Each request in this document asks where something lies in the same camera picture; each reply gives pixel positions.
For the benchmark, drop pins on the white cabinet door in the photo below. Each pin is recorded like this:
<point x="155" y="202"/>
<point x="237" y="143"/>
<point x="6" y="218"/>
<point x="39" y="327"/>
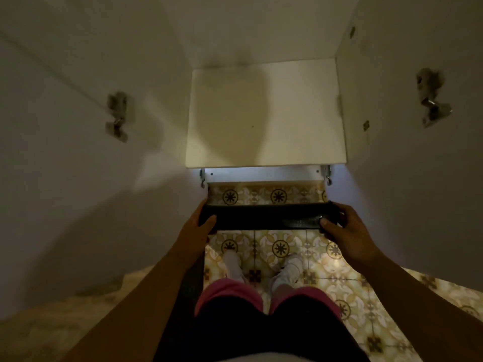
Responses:
<point x="75" y="207"/>
<point x="434" y="207"/>

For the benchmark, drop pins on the pink trousers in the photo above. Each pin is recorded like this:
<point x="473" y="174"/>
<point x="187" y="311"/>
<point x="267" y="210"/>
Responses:
<point x="230" y="292"/>

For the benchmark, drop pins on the white shoe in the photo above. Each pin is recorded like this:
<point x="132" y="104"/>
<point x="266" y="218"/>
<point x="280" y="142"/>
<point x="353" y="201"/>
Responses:
<point x="233" y="264"/>
<point x="287" y="271"/>

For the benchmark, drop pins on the person's left forearm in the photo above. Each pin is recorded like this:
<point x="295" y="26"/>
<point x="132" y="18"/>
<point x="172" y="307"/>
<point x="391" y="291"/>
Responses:
<point x="151" y="305"/>

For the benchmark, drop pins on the black plinth panel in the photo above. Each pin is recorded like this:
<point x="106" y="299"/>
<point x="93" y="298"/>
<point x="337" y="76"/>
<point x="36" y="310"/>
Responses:
<point x="268" y="217"/>

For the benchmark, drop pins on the black shirt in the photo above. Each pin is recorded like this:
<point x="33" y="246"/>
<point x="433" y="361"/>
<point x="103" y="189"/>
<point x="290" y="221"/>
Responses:
<point x="264" y="331"/>

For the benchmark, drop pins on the white cabinet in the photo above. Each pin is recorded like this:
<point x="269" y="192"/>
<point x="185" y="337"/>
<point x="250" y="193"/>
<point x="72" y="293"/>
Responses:
<point x="264" y="113"/>

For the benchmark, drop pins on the person's left hand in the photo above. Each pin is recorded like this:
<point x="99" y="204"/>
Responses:
<point x="194" y="233"/>

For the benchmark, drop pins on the metal plinth clip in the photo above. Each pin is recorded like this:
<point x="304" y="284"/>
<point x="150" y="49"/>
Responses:
<point x="202" y="178"/>
<point x="326" y="174"/>

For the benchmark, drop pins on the person's left thumb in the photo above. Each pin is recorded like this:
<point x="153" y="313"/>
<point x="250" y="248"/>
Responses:
<point x="209" y="223"/>

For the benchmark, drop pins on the person's right hand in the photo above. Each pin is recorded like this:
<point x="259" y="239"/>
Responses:
<point x="353" y="237"/>

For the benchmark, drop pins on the person's right thumb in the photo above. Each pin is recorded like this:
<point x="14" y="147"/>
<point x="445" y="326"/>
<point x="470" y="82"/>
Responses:
<point x="329" y="223"/>

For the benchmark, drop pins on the person's right forearm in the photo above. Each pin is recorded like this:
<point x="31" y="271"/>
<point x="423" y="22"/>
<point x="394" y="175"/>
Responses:
<point x="422" y="309"/>

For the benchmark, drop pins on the metal door hinge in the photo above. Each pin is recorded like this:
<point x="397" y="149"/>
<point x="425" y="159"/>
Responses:
<point x="117" y="116"/>
<point x="432" y="97"/>

